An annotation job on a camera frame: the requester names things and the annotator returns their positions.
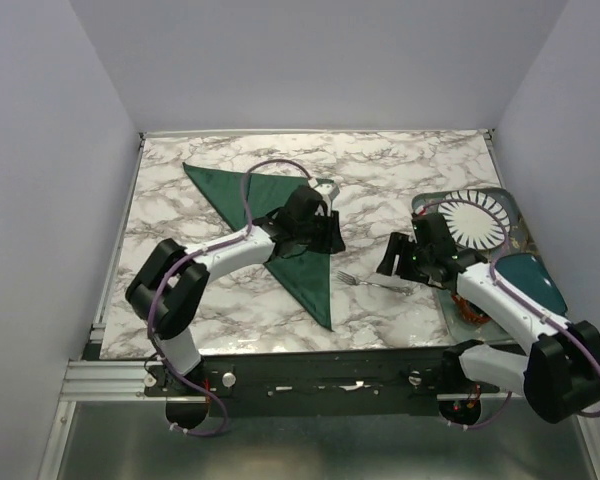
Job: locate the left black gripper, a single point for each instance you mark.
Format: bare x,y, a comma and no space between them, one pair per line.
331,240

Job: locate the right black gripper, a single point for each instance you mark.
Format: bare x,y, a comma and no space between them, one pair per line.
401,244

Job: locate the silver metal fork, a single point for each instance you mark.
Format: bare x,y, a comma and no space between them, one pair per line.
353,280

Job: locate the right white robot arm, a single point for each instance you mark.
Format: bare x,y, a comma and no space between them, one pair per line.
558,369

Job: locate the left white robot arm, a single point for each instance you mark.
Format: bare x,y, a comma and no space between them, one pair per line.
167,290

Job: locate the orange black mug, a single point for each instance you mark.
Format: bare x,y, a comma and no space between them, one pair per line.
469,312

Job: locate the white blue striped plate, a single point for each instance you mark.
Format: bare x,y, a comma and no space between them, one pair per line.
475,219

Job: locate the green patterned serving tray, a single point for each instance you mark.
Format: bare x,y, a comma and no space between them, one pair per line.
519,240

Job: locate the teal oval dish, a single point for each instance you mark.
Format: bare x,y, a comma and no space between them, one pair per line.
528,274

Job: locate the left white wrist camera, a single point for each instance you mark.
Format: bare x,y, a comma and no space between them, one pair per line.
328,191

